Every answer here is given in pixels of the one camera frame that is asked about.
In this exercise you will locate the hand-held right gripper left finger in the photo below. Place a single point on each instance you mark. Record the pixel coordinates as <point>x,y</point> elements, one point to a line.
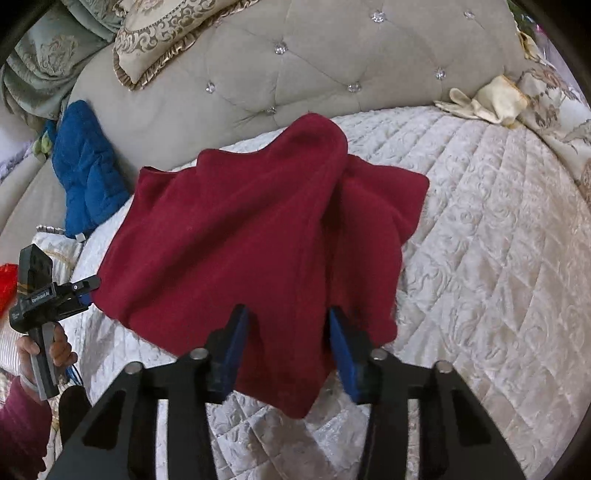
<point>233,341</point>

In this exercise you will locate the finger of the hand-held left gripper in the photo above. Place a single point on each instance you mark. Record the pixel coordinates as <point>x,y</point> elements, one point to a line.
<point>88,282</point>
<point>84,301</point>

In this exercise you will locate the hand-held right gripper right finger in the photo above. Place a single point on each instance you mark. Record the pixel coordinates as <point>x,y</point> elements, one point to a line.
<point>344,355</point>

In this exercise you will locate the dark red cloth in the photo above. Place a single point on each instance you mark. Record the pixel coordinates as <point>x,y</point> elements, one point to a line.
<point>240,221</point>

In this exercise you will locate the person's left forearm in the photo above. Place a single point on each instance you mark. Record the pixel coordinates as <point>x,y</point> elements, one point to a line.
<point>18,429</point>

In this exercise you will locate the person's left hand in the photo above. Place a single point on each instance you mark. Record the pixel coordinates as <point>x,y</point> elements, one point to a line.
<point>64,350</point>

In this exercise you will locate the red plastic object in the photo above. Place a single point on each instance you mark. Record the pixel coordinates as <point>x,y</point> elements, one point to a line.
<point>5,288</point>

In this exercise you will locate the cream patterned pillow with ruffle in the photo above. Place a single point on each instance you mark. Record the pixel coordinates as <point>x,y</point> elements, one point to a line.
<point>53,249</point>

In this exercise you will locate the blue quilted cushion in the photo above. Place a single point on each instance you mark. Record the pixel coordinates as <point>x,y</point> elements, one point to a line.
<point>87,175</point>

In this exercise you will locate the green and yellow item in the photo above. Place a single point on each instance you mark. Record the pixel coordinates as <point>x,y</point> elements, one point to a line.
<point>44,143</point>

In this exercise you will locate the white quilted bedspread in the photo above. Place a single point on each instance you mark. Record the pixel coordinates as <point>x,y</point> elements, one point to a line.
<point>485,277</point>

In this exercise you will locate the grey-green embroidered drape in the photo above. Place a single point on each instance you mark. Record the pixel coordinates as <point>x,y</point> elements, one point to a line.
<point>46,60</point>

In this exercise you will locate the beige pillow with gold ornaments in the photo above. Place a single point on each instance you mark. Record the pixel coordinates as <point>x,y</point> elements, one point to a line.
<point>161,37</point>

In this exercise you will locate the cream gloves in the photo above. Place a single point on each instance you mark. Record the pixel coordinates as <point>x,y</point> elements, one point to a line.
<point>489,101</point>

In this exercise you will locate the beige tufted headboard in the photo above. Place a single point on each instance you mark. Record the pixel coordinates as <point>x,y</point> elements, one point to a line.
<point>323,60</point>

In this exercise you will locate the floral patterned pillow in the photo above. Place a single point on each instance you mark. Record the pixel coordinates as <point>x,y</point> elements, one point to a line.
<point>558,120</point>

